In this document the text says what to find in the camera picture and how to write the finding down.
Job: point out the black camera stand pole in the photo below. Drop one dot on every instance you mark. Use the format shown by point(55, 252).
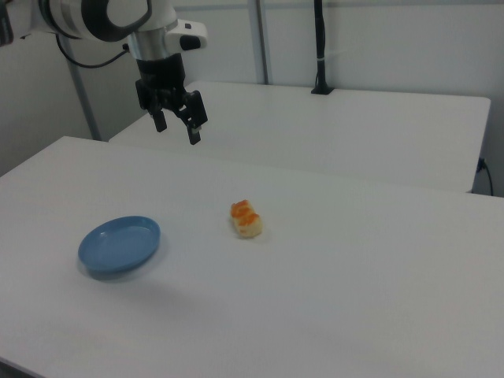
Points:
point(321, 39)

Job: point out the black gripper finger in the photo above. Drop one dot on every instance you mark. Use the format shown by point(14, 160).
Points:
point(195, 114)
point(160, 122)

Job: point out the blue round plate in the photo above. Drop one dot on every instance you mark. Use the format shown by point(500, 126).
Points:
point(118, 244)

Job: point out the grey metal partition post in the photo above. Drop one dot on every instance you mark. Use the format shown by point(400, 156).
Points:
point(84, 102)
point(263, 39)

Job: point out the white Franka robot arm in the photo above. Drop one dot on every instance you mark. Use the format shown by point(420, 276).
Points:
point(161, 15)

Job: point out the orange glazed bread piece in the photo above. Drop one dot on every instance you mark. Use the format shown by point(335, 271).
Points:
point(246, 220)

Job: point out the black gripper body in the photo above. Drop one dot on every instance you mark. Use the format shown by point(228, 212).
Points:
point(161, 75)

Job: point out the dark box device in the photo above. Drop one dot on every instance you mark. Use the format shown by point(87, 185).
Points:
point(4, 23)

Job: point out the white side table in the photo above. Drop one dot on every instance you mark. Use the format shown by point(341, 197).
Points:
point(315, 130)

